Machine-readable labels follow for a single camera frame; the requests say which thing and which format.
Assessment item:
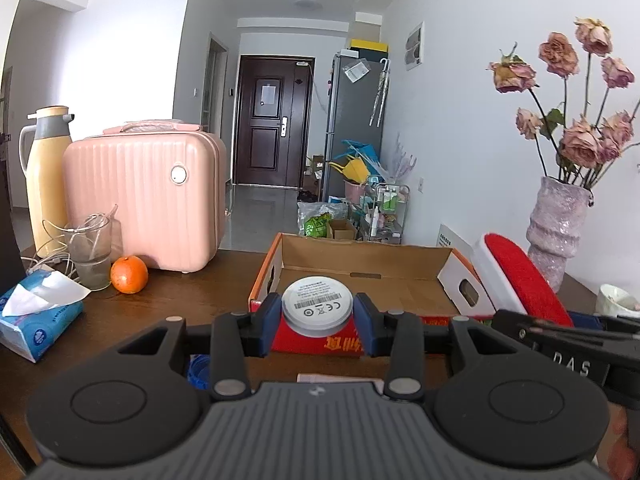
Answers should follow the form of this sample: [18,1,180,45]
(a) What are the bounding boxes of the red cardboard box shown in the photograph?
[248,232,501,358]

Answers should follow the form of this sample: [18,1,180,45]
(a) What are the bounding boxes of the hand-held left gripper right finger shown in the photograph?
[356,294,521,402]

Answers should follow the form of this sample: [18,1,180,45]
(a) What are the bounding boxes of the blue tissue pack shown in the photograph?
[0,269,92,363]

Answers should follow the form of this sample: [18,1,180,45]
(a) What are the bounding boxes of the white wall panel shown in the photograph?
[404,21,426,71]

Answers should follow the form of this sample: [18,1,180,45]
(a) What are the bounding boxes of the pink suitcase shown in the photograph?
[62,120,228,275]

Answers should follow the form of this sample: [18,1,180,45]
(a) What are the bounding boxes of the pink paper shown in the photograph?
[296,372,386,386]

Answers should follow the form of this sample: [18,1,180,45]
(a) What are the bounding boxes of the dried pink roses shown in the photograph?
[487,17,640,191]

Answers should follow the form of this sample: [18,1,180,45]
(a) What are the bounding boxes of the yellow and black box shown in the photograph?
[350,38,390,63]

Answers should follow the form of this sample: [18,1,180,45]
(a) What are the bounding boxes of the green plastic bag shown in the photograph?
[298,201,335,238]

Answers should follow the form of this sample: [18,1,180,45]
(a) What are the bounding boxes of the clear drinking glass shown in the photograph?
[67,212,113,291]

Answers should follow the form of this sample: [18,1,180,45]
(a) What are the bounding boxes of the white round device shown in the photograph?
[281,276,353,337]

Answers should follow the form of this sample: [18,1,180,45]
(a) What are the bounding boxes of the white flat board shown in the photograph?
[438,223,476,261]

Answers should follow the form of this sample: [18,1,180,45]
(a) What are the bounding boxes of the person's right hand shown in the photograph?
[595,405,633,477]

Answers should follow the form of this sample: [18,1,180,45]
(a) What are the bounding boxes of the grey interior door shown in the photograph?
[202,32,230,136]

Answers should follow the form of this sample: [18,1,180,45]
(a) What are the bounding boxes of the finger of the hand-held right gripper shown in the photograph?
[492,310,640,345]

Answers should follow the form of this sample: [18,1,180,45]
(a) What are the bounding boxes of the pile of blue yellow bags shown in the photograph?
[327,140,386,183]

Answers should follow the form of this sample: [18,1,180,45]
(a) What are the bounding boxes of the dark brown entrance door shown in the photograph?
[232,55,315,188]

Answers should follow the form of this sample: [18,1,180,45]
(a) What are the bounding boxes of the blue bottle cap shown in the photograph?
[187,354,212,391]

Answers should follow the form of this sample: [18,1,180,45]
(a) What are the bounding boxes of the purple ceramic vase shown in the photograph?
[526,176,596,293]

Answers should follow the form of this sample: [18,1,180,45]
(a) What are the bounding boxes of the white cable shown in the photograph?
[22,205,118,281]

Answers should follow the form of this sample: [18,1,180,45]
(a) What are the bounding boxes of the grey refrigerator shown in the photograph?
[322,52,392,201]

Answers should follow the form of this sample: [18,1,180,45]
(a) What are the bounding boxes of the orange fruit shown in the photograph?
[110,255,150,295]

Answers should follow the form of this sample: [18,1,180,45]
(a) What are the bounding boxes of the white folded umbrella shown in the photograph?
[369,57,392,127]

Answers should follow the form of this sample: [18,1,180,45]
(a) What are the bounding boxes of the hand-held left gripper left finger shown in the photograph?
[116,294,283,402]

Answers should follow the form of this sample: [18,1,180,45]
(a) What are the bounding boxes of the metal trolley rack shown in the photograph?
[364,176,411,245]

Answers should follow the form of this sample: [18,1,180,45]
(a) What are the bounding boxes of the purple dried flowers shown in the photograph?
[387,132,418,183]

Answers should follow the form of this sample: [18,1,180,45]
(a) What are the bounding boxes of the small open cardboard box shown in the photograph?
[327,219,358,241]

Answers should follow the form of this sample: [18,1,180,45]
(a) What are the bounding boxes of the white bowl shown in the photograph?
[597,284,640,317]

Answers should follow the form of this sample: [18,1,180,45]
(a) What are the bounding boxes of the yellow thermos jug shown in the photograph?
[19,106,76,258]

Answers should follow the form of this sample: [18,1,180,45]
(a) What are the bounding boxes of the red and white lint brush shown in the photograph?
[470,232,576,328]

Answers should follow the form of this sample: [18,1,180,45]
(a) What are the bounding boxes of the black panel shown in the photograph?
[0,130,26,286]

